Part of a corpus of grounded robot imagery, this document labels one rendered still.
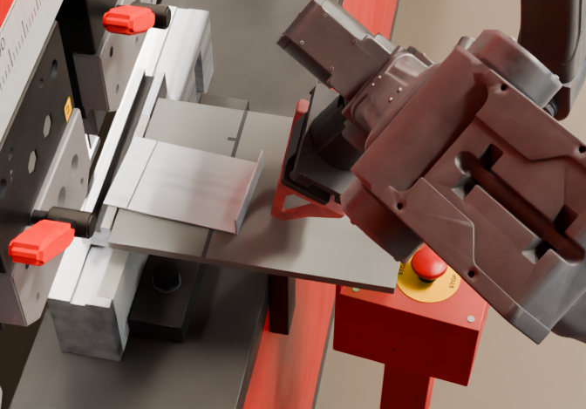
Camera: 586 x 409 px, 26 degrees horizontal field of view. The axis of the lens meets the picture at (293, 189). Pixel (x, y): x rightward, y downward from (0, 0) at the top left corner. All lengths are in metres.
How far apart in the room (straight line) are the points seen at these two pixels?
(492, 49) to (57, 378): 0.75
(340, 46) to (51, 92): 0.25
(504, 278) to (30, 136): 0.41
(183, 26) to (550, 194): 0.89
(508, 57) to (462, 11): 2.25
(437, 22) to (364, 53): 1.79
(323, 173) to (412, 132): 0.51
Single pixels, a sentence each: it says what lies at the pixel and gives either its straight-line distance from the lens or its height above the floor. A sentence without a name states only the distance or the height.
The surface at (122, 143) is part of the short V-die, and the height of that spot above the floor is 0.99.
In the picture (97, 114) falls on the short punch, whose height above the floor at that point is 1.12.
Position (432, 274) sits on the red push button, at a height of 0.81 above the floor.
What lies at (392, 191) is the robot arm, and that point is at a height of 1.50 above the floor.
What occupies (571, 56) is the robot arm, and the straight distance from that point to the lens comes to 1.18.
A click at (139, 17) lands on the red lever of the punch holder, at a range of 0.91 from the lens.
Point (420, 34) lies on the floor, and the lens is 2.76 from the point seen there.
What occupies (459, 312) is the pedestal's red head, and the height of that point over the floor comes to 0.78.
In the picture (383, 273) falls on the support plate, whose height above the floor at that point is 1.00.
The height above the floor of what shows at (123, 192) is 1.00.
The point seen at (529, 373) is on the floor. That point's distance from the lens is 2.27.
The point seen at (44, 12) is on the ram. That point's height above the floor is 1.36.
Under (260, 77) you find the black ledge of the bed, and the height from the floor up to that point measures 0.87.
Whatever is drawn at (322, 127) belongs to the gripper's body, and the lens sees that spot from 1.07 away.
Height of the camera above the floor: 1.93
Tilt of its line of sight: 52 degrees down
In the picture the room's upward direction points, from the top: straight up
